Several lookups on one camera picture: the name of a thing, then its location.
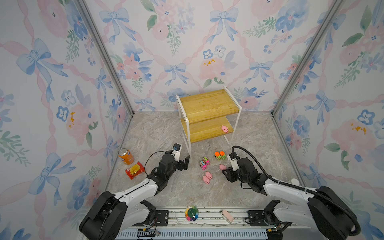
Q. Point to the orange green toy car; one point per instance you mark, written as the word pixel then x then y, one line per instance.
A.
pixel 218 156
pixel 223 155

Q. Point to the pink green toy car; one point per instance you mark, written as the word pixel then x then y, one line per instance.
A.
pixel 206 161

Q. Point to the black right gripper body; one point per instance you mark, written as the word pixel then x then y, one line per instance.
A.
pixel 236 175

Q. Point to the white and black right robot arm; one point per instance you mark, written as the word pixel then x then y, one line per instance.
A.
pixel 320 209

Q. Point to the colourful round disc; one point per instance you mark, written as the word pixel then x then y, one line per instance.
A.
pixel 192 213

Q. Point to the red snack packet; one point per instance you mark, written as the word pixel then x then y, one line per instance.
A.
pixel 135 170

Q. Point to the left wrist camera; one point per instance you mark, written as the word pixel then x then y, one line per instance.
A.
pixel 176 152

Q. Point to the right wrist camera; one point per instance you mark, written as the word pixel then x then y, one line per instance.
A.
pixel 233 162

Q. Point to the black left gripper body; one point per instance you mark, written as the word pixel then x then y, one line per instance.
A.
pixel 174 168

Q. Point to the wooden two-tier shelf white frame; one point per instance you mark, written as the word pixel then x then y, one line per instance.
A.
pixel 203 115

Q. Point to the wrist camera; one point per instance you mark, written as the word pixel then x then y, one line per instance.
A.
pixel 176 152
pixel 233 162

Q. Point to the pink eraser block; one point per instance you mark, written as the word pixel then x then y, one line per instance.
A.
pixel 227 216

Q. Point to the white round cap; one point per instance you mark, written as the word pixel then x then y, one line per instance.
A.
pixel 295 182

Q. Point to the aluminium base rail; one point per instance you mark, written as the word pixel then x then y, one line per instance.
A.
pixel 171 224

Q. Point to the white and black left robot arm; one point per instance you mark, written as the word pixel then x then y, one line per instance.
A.
pixel 113 213

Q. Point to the orange soda can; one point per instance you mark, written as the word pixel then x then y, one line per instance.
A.
pixel 125 156

